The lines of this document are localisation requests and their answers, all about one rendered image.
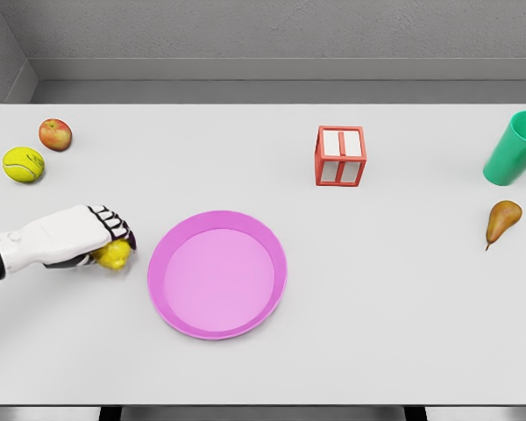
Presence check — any pink round plate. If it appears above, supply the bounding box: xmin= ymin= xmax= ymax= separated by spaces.
xmin=147 ymin=210 xmax=288 ymax=341

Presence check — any green plastic cup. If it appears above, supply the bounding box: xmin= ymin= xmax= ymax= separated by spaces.
xmin=482 ymin=110 xmax=526 ymax=187

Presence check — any red and white cube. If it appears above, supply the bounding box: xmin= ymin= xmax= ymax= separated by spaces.
xmin=314 ymin=125 xmax=368 ymax=188

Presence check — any brown pear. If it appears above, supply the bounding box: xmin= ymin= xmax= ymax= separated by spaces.
xmin=484 ymin=200 xmax=523 ymax=252

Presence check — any yellow lemon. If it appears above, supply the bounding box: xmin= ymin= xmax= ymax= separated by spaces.
xmin=90 ymin=239 xmax=132 ymax=271

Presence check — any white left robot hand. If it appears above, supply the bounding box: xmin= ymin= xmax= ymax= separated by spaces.
xmin=32 ymin=203 xmax=138 ymax=269

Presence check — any yellow tennis ball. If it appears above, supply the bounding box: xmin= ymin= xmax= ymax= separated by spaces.
xmin=2 ymin=146 xmax=46 ymax=184

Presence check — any red yellow apple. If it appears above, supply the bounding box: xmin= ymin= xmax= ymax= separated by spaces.
xmin=38 ymin=118 xmax=74 ymax=153

